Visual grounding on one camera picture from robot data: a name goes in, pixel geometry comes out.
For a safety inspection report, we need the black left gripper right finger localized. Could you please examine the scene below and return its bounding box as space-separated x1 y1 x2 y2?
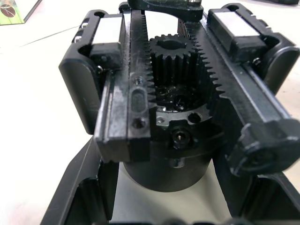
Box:
213 153 300 225

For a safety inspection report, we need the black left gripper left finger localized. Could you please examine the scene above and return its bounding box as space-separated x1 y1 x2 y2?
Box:
39 137 120 225

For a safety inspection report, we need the green printed box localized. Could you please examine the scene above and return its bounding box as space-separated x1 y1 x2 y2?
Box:
0 0 43 26

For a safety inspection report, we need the black gripper body with gear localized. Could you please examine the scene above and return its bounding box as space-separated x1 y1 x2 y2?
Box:
58 2 300 193

